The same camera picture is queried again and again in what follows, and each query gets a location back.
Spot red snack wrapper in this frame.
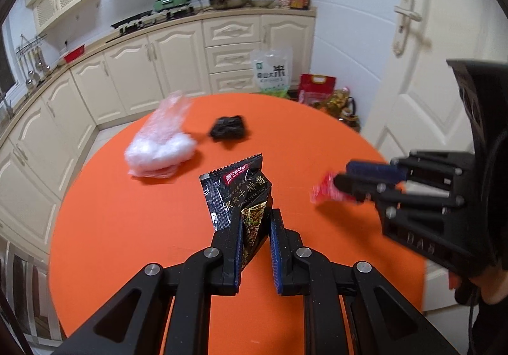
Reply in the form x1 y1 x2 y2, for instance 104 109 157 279
310 172 357 204

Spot black steak sauce packet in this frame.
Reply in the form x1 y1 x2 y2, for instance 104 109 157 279
199 154 273 269

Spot black plastic bag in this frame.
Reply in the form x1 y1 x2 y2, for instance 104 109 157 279
208 115 247 141

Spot clear white plastic bag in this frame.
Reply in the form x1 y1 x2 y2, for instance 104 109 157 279
124 91 197 179

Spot cream lower kitchen cabinets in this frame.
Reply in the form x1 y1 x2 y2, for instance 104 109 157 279
1 9 316 259

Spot operator hand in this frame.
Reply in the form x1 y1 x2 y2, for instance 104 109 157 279
470 264 508 305

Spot orange round table cloth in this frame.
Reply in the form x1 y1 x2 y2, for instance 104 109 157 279
49 94 424 339

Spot red rice bag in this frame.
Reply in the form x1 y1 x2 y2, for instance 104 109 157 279
298 74 337 106

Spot white door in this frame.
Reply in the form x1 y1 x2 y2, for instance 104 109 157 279
362 0 507 160

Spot white rice bag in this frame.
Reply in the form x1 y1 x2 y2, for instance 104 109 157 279
250 48 293 98

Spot sink faucet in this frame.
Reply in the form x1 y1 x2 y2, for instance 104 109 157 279
0 90 14 119

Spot hanging utensil rack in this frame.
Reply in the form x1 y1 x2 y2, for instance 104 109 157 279
16 34 52 95

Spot red basin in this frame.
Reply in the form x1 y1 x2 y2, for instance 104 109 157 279
63 44 85 64

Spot green electric cooker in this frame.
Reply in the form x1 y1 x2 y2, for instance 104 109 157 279
153 0 190 12

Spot black gas stove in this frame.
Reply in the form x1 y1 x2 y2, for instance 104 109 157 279
111 5 196 36

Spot brass door handle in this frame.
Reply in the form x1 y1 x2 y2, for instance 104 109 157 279
392 0 422 57

